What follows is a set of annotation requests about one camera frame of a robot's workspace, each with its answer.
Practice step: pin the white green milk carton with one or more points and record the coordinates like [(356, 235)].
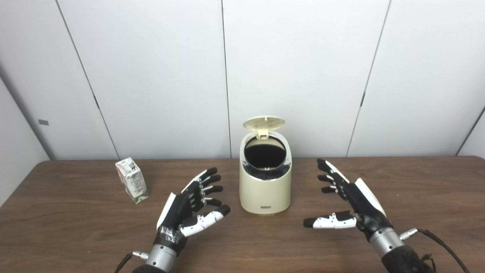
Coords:
[(133, 182)]

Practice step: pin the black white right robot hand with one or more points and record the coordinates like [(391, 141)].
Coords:
[(363, 208)]

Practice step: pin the black wall panel clip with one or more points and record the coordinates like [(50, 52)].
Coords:
[(362, 99)]

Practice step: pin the cream-colored bin body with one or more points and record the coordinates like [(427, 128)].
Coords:
[(264, 193)]

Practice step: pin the cream round bin lid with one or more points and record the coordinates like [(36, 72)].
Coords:
[(264, 123)]

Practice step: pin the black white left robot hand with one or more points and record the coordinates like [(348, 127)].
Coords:
[(178, 214)]

